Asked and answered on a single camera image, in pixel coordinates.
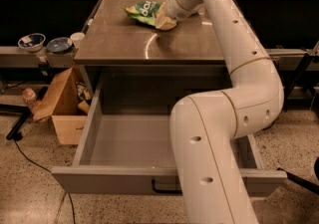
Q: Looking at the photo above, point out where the black stand leg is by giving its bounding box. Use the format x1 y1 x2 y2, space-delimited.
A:
285 157 319 195
0 104 31 141

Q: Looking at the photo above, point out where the small white cup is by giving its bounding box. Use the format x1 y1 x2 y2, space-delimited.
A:
70 32 85 48

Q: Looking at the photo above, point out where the black stand leg right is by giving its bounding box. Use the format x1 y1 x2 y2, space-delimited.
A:
285 157 319 195

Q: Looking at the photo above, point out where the black cable right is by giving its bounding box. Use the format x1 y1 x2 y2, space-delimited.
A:
262 119 278 131

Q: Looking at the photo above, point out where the cardboard box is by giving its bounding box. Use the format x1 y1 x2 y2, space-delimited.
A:
33 67 87 144

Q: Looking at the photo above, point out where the green rice chip bag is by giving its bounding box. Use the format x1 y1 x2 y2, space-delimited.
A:
124 1 161 26

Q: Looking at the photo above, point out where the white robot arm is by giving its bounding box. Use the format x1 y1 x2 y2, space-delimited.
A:
164 0 284 224

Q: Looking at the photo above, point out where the grey metal cabinet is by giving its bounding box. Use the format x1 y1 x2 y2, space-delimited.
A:
75 0 231 114

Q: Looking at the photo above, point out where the dark blue bowl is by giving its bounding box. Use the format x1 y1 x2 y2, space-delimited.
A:
46 37 73 53

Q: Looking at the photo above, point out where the grey open top drawer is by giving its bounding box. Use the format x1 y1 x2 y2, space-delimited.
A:
51 72 288 198

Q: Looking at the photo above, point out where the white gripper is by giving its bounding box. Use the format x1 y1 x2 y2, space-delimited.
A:
155 0 188 31

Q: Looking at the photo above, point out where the black stand leg left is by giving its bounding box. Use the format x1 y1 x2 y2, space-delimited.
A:
0 104 31 141

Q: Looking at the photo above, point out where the grey side shelf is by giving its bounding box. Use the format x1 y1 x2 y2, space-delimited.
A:
0 47 77 68

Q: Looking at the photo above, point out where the blue patterned bowl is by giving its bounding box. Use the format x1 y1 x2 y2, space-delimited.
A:
18 33 46 52

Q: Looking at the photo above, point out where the black drawer handle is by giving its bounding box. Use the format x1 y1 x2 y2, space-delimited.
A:
151 179 181 195

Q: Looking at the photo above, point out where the plastic bottle on floor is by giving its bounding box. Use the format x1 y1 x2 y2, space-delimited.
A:
22 88 41 113

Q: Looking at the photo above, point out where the black floor cable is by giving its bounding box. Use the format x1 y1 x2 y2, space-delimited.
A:
13 139 77 224

